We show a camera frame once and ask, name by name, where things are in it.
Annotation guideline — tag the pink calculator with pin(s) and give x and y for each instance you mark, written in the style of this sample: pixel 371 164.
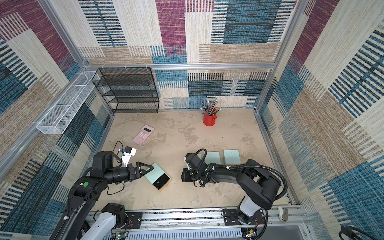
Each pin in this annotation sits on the pink calculator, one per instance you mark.
pixel 144 133

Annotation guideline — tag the white mesh wall basket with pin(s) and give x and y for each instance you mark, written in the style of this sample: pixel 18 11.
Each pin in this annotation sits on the white mesh wall basket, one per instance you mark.
pixel 58 118

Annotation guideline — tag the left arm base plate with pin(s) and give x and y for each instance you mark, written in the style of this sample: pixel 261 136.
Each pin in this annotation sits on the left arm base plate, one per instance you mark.
pixel 134 220

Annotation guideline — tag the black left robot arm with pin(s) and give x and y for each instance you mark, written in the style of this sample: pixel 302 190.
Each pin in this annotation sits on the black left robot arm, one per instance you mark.
pixel 106 169

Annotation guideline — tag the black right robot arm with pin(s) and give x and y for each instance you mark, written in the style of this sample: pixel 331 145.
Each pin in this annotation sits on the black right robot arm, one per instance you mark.
pixel 263 185

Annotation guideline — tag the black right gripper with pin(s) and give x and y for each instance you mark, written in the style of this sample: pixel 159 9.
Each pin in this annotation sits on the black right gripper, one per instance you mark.
pixel 186 174

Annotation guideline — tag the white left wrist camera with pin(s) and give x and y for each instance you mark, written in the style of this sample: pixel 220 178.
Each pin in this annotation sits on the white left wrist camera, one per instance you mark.
pixel 127 153

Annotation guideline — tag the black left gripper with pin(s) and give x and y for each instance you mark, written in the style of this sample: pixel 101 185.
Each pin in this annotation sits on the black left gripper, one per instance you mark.
pixel 132 176

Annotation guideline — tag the black wire shelf rack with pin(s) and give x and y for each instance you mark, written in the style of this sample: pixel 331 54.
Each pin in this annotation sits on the black wire shelf rack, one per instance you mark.
pixel 128 90

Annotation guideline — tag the red pencil cup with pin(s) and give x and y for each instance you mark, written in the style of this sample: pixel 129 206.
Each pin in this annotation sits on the red pencil cup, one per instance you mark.
pixel 209 120

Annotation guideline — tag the mint drawer jewelry box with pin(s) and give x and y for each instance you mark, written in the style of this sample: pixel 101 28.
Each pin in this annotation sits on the mint drawer jewelry box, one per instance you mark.
pixel 232 157

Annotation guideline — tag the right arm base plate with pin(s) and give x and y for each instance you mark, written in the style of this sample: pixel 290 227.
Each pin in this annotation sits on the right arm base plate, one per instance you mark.
pixel 233 217

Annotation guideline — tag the pencils bundle in cup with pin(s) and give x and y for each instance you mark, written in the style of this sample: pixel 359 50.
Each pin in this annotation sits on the pencils bundle in cup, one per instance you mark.
pixel 210 107

